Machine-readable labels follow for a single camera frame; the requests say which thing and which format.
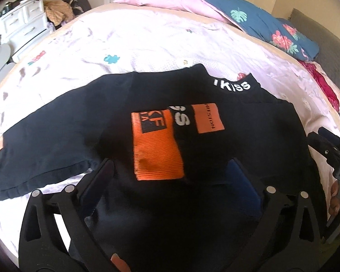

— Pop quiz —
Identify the black t-shirt with orange print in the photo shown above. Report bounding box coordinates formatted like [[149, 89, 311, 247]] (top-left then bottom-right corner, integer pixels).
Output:
[[0, 64, 329, 272]]

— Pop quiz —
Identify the grey padded headboard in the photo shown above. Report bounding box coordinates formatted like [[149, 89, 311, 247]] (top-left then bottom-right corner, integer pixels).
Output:
[[289, 8, 340, 145]]

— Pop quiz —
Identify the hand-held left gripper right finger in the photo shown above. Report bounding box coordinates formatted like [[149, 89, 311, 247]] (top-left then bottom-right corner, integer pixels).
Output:
[[228, 159, 327, 272]]

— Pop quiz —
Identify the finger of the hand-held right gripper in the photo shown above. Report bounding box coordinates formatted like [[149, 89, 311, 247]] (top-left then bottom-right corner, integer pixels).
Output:
[[307, 127, 340, 163]]

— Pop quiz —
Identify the tan clothes pile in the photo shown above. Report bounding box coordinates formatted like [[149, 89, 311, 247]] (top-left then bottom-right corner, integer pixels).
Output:
[[44, 0, 74, 30]]

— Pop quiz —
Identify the pink and blue floral quilt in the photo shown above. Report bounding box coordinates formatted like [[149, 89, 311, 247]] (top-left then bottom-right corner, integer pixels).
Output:
[[113, 0, 320, 61]]

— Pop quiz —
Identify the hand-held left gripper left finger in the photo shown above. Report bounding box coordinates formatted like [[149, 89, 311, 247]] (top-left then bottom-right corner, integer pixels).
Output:
[[18, 159, 115, 272]]

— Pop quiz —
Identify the white drawer cabinet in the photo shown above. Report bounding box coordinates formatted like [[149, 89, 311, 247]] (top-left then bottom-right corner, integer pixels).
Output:
[[0, 0, 50, 61]]

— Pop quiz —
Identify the black bag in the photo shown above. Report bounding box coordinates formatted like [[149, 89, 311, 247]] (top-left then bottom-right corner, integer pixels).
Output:
[[61, 0, 92, 20]]

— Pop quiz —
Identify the person's right hand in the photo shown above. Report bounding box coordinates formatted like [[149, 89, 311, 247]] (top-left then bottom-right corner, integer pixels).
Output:
[[327, 181, 340, 216]]

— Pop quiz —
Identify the red floral blanket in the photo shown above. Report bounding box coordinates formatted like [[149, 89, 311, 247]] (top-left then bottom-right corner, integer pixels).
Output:
[[299, 59, 340, 112]]

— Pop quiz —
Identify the pink printed bedsheet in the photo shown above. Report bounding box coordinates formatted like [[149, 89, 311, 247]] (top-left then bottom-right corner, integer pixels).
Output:
[[0, 6, 340, 233]]

